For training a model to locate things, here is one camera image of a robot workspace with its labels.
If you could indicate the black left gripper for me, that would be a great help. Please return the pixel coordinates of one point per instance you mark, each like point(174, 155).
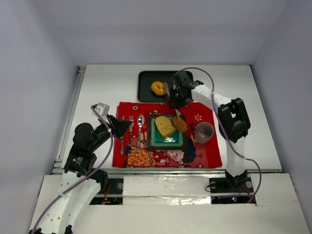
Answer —
point(113, 126)

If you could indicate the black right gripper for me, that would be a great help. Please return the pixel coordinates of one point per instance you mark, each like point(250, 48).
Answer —
point(176, 104)

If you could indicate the metal serving tongs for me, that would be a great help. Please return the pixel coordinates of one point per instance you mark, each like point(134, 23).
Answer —
point(165, 85)

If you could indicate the glazed donut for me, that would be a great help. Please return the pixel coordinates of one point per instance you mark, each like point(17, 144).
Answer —
point(159, 88)

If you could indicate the pale bread slice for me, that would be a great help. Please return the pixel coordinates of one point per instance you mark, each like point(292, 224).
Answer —
point(179, 124)

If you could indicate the brown bread slice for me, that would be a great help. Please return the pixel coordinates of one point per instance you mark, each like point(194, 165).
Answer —
point(164, 126)

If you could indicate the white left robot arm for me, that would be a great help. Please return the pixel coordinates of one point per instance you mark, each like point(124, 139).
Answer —
point(81, 181)

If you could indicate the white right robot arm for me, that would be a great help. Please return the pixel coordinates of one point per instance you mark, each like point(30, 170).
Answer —
point(233, 123)

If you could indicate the black baking tray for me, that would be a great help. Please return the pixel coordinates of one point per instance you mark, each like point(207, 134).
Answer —
point(145, 81)

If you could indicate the red patterned placemat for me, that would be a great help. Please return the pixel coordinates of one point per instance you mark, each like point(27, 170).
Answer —
point(197, 156)

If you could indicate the lilac mug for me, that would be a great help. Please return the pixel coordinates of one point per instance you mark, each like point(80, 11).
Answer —
point(203, 132)

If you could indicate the teal square plate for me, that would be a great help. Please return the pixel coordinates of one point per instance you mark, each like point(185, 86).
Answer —
point(176, 141)

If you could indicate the silver foil covered panel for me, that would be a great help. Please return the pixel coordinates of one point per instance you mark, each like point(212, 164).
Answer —
point(166, 190)

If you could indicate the patterned handle knife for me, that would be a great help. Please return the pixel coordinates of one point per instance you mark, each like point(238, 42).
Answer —
point(122, 146)

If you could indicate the patterned handle fork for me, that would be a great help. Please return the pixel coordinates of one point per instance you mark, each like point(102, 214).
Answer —
point(131, 118)

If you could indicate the patterned handle spoon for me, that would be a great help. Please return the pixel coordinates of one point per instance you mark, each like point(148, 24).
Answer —
point(140, 123)

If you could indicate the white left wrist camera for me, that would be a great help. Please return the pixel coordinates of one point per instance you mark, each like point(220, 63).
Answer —
point(102, 109)

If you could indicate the aluminium frame rail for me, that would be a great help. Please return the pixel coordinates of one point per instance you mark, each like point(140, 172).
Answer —
point(112, 84)

